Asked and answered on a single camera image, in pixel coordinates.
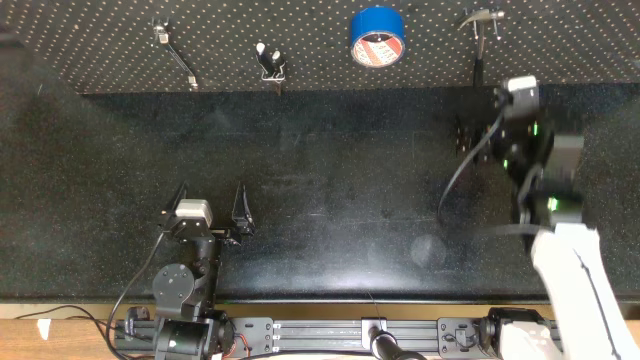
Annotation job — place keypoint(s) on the roll of blue tape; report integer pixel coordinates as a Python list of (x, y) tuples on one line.
[(372, 22)]

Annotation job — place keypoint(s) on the mounting rail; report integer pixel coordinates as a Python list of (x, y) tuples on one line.
[(310, 337)]

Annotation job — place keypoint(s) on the wrench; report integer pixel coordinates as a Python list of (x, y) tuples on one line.
[(176, 57)]

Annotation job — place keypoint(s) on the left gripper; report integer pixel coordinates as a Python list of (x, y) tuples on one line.
[(192, 231)]

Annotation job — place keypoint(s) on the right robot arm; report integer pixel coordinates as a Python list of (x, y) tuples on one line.
[(575, 280)]

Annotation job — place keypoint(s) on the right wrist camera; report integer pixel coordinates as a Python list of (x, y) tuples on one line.
[(522, 95)]

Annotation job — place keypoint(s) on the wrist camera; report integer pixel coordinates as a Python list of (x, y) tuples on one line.
[(194, 210), (522, 95)]

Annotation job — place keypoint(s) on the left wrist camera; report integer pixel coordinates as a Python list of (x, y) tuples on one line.
[(194, 210)]

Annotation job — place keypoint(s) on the black pegboard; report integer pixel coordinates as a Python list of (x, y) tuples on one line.
[(100, 40)]

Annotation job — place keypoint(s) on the metal hook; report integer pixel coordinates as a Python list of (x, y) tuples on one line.
[(498, 30), (160, 23), (280, 77)]

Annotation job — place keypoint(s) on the hammer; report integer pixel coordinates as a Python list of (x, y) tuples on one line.
[(480, 45)]

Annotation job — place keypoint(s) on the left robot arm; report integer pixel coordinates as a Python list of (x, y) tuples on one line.
[(187, 295)]

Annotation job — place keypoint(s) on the white tape piece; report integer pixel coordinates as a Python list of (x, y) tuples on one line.
[(44, 327)]

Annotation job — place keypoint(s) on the pliers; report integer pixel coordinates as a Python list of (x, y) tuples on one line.
[(265, 60)]

